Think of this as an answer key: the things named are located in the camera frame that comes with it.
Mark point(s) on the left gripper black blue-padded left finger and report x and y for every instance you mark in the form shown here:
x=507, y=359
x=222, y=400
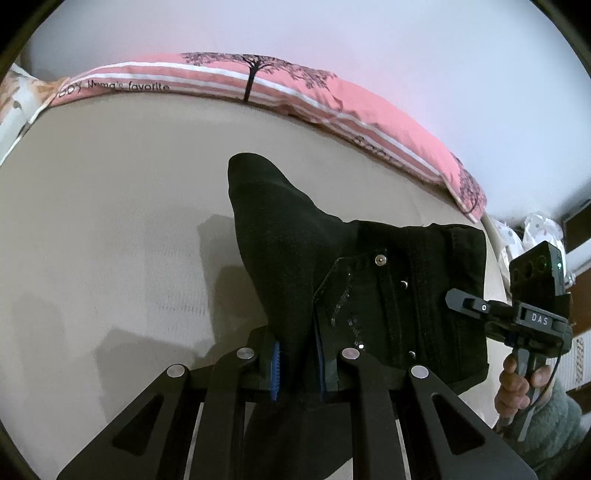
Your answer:
x=187, y=423

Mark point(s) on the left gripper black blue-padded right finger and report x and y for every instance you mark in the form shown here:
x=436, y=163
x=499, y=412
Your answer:
x=408, y=424

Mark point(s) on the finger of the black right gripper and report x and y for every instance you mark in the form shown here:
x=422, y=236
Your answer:
x=467, y=304

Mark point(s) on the black pants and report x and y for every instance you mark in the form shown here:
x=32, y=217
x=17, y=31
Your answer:
x=376, y=285

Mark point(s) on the grey fleece sleeve forearm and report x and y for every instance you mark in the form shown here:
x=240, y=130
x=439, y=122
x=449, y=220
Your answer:
x=554, y=436

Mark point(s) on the person's right hand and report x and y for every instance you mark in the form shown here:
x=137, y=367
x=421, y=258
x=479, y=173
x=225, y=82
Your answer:
x=512, y=396

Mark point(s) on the white dotted crumpled blanket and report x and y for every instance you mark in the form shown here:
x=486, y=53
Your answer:
x=537, y=228

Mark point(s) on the beige bed mattress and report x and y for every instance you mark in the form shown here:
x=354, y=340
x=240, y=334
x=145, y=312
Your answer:
x=119, y=256

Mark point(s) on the pink tree print pillow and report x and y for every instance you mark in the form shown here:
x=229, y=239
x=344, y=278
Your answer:
x=315, y=96

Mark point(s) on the white orange floral pillow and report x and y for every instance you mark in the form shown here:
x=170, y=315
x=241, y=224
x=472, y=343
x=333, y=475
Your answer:
x=23, y=98

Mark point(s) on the black camera box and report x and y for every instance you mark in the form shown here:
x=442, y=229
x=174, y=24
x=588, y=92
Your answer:
x=537, y=278

